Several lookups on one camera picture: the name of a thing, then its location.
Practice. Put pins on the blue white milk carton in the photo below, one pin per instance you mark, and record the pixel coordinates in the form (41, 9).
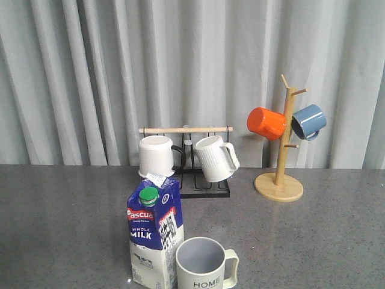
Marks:
(155, 220)

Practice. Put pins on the white HOME mug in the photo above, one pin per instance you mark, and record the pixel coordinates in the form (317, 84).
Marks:
(204, 263)

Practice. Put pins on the white ribbed mug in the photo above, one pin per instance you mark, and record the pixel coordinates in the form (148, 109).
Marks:
(217, 158)

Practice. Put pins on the orange enamel mug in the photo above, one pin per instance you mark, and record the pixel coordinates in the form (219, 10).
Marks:
(267, 123)

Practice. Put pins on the wooden mug tree stand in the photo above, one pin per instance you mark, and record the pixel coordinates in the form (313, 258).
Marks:
(279, 186)

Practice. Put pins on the blue enamel mug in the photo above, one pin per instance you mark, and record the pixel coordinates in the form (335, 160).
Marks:
(307, 122)

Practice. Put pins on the grey curtain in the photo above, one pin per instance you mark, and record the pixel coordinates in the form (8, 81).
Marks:
(80, 78)

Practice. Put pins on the white mug black handle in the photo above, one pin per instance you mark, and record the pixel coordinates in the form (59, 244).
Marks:
(156, 156)

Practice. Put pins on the black wire mug rack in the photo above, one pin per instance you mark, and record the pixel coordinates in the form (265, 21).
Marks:
(191, 170)

